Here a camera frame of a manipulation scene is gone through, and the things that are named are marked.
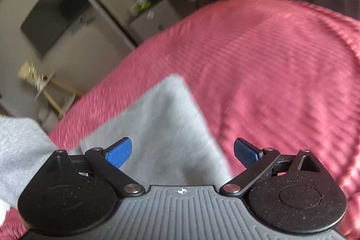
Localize small blue green object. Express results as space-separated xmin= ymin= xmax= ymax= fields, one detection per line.
xmin=131 ymin=0 xmax=154 ymax=17

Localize grey sweat pants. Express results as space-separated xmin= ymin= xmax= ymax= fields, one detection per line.
xmin=0 ymin=74 xmax=234 ymax=208

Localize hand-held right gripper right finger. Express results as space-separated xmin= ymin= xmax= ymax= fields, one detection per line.
xmin=220 ymin=138 xmax=321 ymax=198

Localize pink ribbed blanket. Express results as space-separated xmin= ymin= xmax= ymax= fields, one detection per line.
xmin=0 ymin=0 xmax=360 ymax=240

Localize yellow-legged tiered side table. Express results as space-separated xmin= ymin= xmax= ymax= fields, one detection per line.
xmin=17 ymin=59 xmax=83 ymax=117

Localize black wall television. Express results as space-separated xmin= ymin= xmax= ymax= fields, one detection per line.
xmin=20 ymin=0 xmax=91 ymax=57

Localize white drawer cabinet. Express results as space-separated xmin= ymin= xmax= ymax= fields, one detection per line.
xmin=129 ymin=0 xmax=181 ymax=44

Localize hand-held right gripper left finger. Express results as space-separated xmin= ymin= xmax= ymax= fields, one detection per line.
xmin=46 ymin=137 xmax=145 ymax=197

